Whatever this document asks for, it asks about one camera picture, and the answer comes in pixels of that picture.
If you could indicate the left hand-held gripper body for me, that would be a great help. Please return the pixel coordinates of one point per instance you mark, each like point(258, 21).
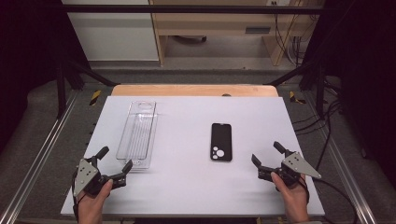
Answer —
point(84, 175)

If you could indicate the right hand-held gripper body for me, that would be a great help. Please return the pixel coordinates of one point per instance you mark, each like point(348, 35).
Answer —
point(295, 166)

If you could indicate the clear plastic tray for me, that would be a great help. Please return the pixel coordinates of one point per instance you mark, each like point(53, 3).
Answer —
point(138, 133)

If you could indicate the black phone case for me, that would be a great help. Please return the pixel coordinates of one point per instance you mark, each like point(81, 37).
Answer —
point(221, 141)

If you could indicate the person's left hand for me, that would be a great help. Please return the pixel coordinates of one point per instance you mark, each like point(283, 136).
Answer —
point(93, 205)

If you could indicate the person's right hand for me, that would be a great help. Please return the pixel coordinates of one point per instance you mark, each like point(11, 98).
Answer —
point(291, 199)

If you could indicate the yellow black tape marker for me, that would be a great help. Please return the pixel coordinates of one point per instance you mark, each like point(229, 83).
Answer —
point(95, 97)
point(293, 97)

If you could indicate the wooden table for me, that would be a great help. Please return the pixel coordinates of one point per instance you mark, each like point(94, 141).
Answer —
point(193, 90)

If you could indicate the black curtain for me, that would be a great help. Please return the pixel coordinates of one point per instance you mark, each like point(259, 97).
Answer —
point(28, 46)
point(367, 77)

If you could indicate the grey desk label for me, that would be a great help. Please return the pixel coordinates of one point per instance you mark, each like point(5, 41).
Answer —
point(257, 30)

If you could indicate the white cabinet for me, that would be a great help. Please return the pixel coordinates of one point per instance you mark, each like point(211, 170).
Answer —
point(113, 31)

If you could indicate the light wooden desk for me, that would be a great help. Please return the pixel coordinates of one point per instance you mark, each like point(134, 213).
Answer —
point(218, 23)

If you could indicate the aluminium rail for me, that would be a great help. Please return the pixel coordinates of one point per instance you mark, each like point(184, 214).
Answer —
point(345, 171)
point(37, 155)

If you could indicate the black frame stand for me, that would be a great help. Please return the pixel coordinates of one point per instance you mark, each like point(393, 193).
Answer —
point(320, 90)
point(61, 90)

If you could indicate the black horizontal frame bar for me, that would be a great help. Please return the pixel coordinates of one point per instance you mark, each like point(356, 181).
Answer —
point(186, 8)

